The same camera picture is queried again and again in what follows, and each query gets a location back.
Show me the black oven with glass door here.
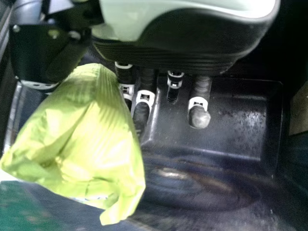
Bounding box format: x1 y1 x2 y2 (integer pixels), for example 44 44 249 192
0 0 308 231

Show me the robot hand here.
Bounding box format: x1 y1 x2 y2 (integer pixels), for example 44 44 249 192
8 0 282 142

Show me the yellow-green biscuit packet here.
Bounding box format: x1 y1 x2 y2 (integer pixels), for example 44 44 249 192
0 63 147 226

